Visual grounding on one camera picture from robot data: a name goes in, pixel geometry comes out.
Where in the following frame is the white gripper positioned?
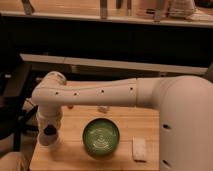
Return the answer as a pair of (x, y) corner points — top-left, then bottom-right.
(38, 121), (61, 147)

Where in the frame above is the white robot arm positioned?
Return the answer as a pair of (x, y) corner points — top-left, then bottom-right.
(32, 71), (213, 171)

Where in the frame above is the black chair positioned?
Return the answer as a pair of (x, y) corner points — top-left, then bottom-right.
(0, 61), (50, 153)

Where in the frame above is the green bowl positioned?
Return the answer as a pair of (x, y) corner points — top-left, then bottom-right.
(82, 118), (120, 157)

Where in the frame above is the white sponge block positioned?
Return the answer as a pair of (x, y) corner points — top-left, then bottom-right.
(132, 138), (147, 162)

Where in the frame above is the wooden shelf rail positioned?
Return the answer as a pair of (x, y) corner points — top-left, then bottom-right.
(21, 54), (208, 75)

